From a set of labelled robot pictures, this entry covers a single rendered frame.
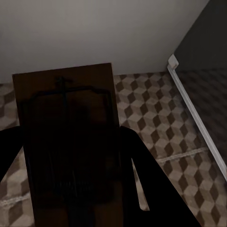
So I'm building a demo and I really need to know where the mousetrap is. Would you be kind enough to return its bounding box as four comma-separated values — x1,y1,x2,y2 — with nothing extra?
12,62,124,227

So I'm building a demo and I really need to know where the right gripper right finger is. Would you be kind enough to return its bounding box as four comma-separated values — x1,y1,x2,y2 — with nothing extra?
119,126,201,227

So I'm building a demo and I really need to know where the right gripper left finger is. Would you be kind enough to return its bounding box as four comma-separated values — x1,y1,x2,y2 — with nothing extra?
0,126,23,182

